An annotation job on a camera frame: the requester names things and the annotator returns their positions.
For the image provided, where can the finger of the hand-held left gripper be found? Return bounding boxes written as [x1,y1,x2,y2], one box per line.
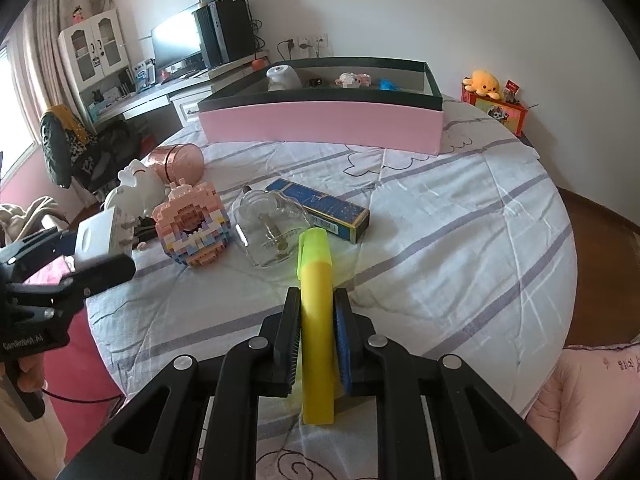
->
[0,229,77,272]
[4,254,137,312]

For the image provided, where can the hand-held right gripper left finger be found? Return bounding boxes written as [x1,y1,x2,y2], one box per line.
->
[57,287,303,480]

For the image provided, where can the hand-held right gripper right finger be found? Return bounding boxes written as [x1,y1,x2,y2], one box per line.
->
[332,287,586,480]

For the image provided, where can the white power adapter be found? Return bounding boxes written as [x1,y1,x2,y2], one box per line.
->
[74,208,136,261]

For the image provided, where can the yellow highlighter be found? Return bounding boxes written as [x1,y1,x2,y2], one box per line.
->
[297,227,336,426]

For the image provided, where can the white animal figurine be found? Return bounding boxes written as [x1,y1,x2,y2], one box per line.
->
[104,158,168,221]

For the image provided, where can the pink donut block toy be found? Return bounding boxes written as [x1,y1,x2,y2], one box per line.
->
[155,181,233,270]

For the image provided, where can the clear glass bottle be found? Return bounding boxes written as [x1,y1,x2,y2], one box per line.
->
[234,187,313,268]

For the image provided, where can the pink translucent jar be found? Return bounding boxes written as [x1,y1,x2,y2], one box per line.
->
[149,143,204,184]

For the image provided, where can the pink storage box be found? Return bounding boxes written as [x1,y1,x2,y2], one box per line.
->
[196,57,445,157]

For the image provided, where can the white round plug-in device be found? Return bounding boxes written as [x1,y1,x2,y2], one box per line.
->
[266,65,302,92]

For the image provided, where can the person's left forearm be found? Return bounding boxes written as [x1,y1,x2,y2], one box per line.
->
[0,395,68,480]

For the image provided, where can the person's left hand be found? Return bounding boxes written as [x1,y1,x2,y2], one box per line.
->
[15,355,47,396]

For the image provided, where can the beige blanket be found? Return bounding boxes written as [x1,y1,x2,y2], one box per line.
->
[0,197,68,246]

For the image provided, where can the pink blanket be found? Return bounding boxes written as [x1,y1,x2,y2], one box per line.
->
[30,260,128,480]

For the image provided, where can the black printed jacket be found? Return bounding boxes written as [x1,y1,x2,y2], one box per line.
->
[40,105,98,188]

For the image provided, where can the black office chair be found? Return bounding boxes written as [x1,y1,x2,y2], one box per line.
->
[40,105,146,196]

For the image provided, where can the dark blue slim box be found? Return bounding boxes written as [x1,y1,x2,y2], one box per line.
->
[264,177,371,245]

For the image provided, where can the beige curtain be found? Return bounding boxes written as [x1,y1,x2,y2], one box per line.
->
[0,0,66,201]

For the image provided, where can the white desk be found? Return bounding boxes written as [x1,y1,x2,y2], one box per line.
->
[87,52,271,126]

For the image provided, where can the blue and white box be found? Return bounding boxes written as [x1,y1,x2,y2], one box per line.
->
[132,60,156,86]

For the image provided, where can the white glass-door cabinet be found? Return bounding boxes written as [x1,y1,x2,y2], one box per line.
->
[57,8,128,86]

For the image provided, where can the black computer monitor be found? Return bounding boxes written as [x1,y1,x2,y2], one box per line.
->
[151,2,203,68]

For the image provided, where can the pink printed pillow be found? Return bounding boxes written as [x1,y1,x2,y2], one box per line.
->
[527,344,640,461]

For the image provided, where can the black computer tower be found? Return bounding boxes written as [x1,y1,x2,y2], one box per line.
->
[192,0,256,67]

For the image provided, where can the red printed box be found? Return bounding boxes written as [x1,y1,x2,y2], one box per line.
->
[461,87,528,136]

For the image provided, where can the yellow octopus plush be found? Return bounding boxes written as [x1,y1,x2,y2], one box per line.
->
[462,70,502,100]

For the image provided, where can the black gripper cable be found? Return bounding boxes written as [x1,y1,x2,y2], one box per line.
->
[41,387,125,405]

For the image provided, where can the white wall outlets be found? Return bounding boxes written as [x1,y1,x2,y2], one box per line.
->
[277,32,332,58]

